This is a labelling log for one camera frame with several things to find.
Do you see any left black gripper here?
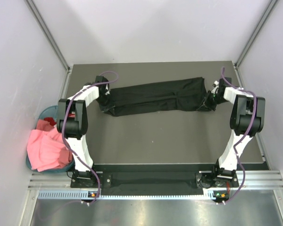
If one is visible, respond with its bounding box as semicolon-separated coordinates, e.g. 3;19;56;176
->
96;93;115;115

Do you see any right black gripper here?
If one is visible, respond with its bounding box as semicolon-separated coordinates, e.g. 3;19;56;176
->
197;90;229;112

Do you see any black t shirt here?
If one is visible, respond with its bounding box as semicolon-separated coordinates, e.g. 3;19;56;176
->
101;77;207;117

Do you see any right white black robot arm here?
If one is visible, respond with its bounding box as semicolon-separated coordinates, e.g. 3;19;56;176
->
196;77;266;189

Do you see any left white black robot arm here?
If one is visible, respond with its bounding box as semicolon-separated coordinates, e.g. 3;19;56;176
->
56;71;118;188

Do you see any red t shirt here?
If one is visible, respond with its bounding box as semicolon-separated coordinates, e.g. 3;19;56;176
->
43;113;75;126

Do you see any teal plastic basket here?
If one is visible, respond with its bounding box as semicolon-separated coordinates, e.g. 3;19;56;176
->
25;105;75;174

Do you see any pink t shirt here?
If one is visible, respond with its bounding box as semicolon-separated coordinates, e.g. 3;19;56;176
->
27;119;74;172

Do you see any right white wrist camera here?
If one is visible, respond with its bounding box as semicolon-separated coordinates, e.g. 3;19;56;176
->
212;81;219;93

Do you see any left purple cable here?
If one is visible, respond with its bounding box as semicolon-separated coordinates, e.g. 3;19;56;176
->
61;71;120;204

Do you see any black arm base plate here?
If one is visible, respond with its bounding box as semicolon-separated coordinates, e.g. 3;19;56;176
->
70;164;239;196

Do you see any grey slotted cable duct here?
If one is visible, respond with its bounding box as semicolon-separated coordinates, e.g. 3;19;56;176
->
38;190;221;200

